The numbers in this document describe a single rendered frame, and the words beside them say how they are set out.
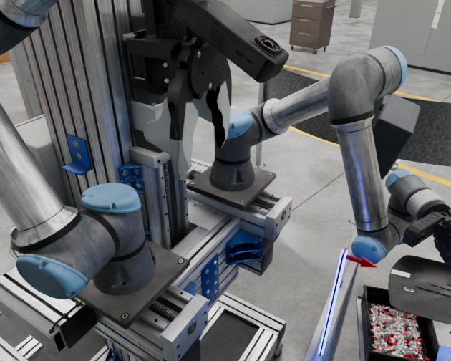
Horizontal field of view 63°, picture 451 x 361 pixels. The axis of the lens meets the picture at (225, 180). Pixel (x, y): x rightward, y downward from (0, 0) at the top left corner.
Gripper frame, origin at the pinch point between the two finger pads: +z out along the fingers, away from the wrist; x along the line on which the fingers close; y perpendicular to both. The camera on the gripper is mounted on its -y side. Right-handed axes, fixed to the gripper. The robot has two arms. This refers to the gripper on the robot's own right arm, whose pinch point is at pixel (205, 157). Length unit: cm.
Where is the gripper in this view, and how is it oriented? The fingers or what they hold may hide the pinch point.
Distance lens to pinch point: 45.5
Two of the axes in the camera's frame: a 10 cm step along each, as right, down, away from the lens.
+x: -4.9, 4.7, -7.4
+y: -8.7, -2.6, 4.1
